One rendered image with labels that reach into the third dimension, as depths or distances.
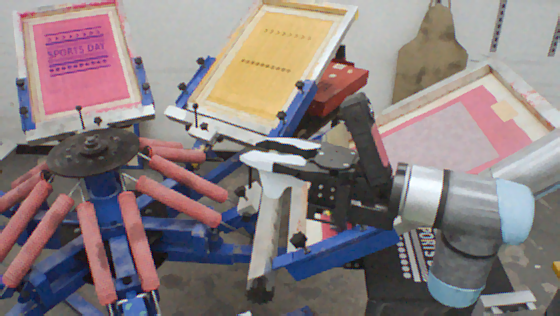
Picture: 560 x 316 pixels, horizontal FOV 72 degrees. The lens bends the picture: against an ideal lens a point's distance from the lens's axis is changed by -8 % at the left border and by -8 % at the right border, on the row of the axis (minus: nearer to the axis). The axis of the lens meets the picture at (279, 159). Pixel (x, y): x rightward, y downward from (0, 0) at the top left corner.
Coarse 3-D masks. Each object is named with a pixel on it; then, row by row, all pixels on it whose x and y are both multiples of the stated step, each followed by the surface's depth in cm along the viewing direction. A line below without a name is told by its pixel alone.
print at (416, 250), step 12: (420, 228) 150; (408, 240) 145; (420, 240) 145; (432, 240) 145; (408, 252) 140; (420, 252) 140; (432, 252) 140; (408, 264) 135; (420, 264) 135; (408, 276) 131; (420, 276) 131
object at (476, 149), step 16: (480, 128) 114; (496, 128) 110; (512, 128) 106; (448, 144) 116; (464, 144) 112; (480, 144) 109; (496, 144) 105; (512, 144) 101; (528, 144) 98; (416, 160) 119; (432, 160) 115; (448, 160) 111; (464, 160) 107; (480, 160) 104; (496, 160) 101
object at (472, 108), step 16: (464, 96) 130; (480, 96) 125; (432, 112) 134; (448, 112) 129; (464, 112) 124; (480, 112) 119; (400, 128) 137; (416, 128) 132; (432, 128) 127; (448, 128) 122; (464, 128) 118; (384, 144) 135; (400, 144) 130; (416, 144) 125; (432, 144) 121; (400, 160) 124
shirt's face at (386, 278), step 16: (368, 256) 139; (384, 256) 139; (496, 256) 137; (368, 272) 133; (384, 272) 133; (400, 272) 132; (496, 272) 131; (368, 288) 127; (384, 288) 127; (400, 288) 127; (416, 288) 127; (496, 288) 125; (512, 288) 125
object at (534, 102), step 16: (480, 64) 133; (496, 64) 127; (448, 80) 137; (464, 80) 134; (512, 80) 116; (416, 96) 140; (432, 96) 138; (528, 96) 106; (384, 112) 144; (400, 112) 142; (544, 112) 98; (304, 192) 137; (304, 208) 130; (304, 224) 124; (400, 224) 99; (288, 240) 118
